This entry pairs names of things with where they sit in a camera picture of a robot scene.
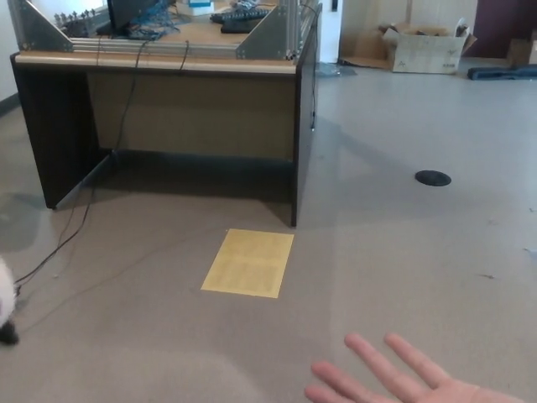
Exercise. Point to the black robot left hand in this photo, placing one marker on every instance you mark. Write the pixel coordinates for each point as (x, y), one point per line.
(8, 336)

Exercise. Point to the person's bare hand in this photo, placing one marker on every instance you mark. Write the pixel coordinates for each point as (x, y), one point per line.
(440, 386)

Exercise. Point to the pink plush dumpling with sunglasses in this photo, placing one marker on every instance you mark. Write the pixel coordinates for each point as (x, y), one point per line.
(6, 289)

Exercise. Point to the black round floor cover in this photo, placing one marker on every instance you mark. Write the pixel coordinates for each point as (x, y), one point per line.
(433, 178)

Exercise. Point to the yellow paper sheet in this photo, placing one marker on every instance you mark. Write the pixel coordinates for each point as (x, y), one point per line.
(248, 263)

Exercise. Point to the dark wooden desk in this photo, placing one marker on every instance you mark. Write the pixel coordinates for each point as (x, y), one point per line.
(189, 109)

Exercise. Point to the dark blue foam piece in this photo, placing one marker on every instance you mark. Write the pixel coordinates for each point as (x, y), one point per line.
(497, 73)

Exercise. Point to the black equipment with metal knobs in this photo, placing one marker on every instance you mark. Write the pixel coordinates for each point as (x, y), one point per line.
(79, 26)

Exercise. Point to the open cardboard box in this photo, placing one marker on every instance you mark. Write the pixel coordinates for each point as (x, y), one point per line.
(425, 54)

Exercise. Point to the clear plastic bag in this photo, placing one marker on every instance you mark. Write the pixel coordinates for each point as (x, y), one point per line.
(335, 70)

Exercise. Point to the black monitor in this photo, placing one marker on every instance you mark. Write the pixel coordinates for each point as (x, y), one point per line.
(125, 12)

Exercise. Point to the flattened cardboard sheet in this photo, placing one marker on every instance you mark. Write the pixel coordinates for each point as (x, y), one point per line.
(363, 50)

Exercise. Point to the white packing item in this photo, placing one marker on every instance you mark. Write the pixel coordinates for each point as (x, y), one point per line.
(460, 27)

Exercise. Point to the maroon door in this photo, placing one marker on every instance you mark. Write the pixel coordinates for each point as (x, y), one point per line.
(501, 21)

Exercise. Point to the white and blue box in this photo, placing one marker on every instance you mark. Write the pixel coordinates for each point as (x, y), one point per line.
(200, 5)

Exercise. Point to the flat black device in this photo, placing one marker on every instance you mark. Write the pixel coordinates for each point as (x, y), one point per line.
(238, 26)

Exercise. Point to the black keyboard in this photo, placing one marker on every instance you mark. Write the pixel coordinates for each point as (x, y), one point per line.
(238, 15)

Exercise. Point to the aluminium profile frame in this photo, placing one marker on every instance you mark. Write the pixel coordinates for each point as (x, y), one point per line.
(44, 35)

